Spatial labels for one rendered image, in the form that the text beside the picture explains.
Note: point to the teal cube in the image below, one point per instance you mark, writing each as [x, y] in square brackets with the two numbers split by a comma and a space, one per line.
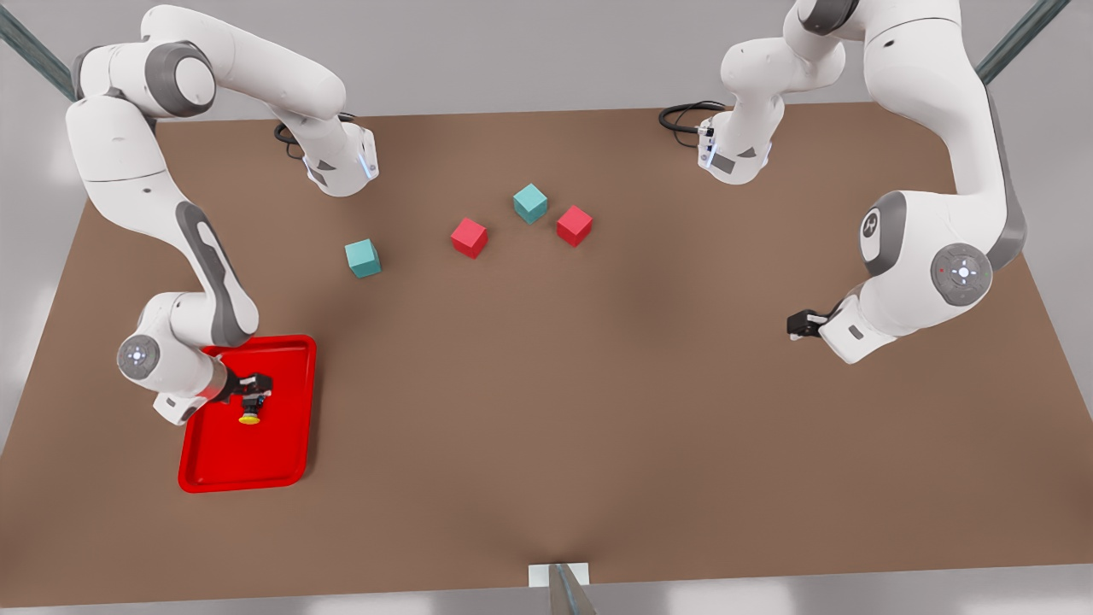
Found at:
[530, 203]
[363, 258]

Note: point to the silver frame post with foot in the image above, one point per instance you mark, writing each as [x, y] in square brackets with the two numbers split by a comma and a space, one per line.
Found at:
[564, 589]

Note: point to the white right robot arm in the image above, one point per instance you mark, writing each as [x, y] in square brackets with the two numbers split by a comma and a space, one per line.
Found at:
[128, 154]

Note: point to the red cube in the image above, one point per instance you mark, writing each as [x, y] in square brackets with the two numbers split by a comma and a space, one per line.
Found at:
[575, 225]
[469, 237]

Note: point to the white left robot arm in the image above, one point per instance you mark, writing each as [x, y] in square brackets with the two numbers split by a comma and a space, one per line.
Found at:
[939, 171]

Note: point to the red plastic tray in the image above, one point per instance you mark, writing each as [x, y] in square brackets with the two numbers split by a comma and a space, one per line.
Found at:
[256, 453]

